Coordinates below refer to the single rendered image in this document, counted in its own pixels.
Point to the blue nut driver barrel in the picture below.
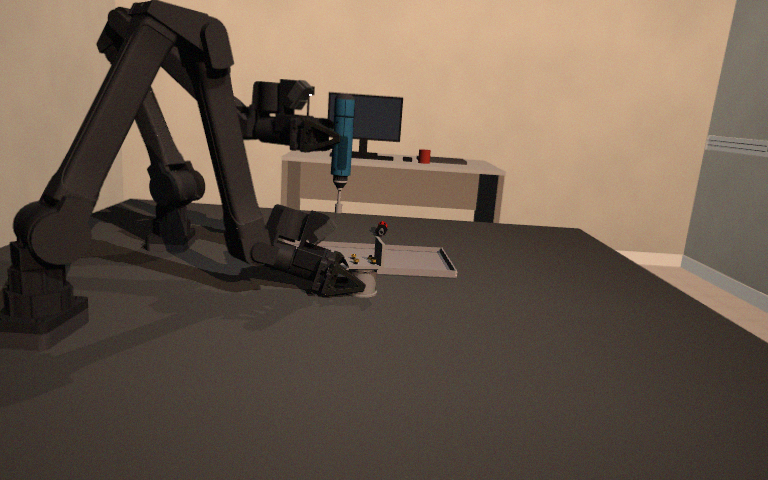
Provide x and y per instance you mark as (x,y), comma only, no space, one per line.
(344,109)

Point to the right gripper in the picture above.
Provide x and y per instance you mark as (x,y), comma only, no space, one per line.
(333,272)

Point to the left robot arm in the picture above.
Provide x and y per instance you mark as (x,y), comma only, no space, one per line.
(169,188)

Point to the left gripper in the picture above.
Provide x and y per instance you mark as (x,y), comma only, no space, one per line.
(302,137)

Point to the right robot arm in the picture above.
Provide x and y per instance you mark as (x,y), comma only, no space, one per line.
(40,300)

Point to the beige rectangular tray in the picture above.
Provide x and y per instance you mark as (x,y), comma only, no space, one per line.
(401,260)

